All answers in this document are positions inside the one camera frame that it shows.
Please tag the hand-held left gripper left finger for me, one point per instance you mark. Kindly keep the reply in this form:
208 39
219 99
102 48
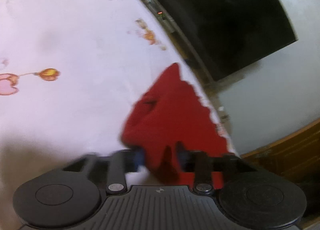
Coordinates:
117 167

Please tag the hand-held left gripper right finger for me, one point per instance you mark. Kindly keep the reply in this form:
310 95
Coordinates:
201 167

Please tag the red knit sweater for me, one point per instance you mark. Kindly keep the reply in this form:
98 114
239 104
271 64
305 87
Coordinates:
175 110

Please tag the brown wooden door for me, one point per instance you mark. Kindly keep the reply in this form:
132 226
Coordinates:
287 155

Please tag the wooden television stand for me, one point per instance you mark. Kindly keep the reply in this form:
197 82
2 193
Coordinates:
197 70

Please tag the floral white bedsheet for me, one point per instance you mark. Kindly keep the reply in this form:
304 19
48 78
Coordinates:
75 45

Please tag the black television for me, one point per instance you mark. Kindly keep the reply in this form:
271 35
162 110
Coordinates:
212 15

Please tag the silver set-top box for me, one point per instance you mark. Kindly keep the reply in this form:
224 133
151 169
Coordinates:
162 16

